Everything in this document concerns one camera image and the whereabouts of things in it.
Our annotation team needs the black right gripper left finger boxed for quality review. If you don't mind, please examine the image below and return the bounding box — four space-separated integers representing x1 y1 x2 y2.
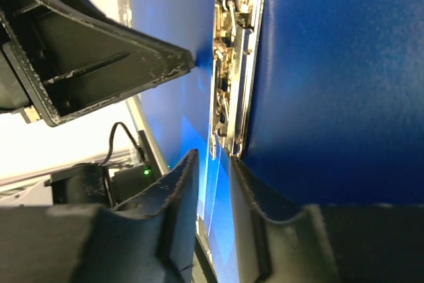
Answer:
1 149 199 282

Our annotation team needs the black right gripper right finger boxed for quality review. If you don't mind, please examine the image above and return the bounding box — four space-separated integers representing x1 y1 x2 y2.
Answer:
229 157 423 282

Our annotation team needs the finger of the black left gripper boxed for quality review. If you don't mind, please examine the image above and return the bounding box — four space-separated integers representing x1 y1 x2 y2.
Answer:
1 0 193 127

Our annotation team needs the blue file folder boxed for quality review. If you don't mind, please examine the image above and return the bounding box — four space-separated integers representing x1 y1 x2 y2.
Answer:
132 0 423 282

